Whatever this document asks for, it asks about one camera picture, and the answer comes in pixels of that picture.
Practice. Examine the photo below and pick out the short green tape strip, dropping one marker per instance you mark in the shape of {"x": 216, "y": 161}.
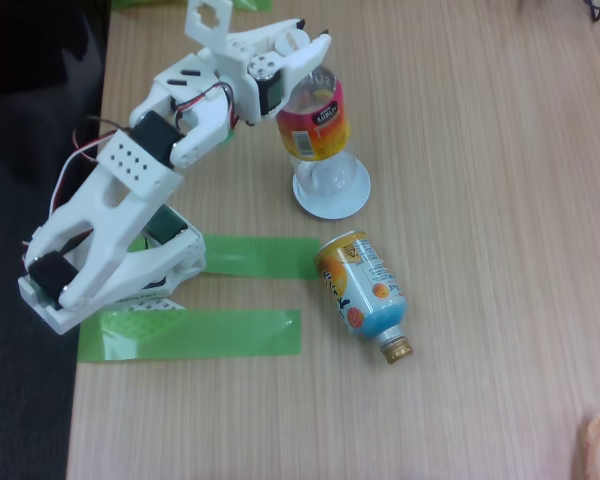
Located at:
{"x": 265, "y": 257}

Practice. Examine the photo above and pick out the long green tape strip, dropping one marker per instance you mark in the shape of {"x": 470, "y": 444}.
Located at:
{"x": 220, "y": 334}

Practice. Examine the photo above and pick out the green plastic sheet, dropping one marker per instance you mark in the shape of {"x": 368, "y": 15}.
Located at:
{"x": 250, "y": 4}

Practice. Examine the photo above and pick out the orange juice bottle can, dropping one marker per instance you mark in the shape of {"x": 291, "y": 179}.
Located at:
{"x": 365, "y": 295}

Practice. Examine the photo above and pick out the white round plate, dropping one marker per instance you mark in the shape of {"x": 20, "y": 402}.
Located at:
{"x": 330, "y": 206}

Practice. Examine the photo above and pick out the clear plastic bottle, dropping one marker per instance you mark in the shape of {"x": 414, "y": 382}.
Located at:
{"x": 315, "y": 125}

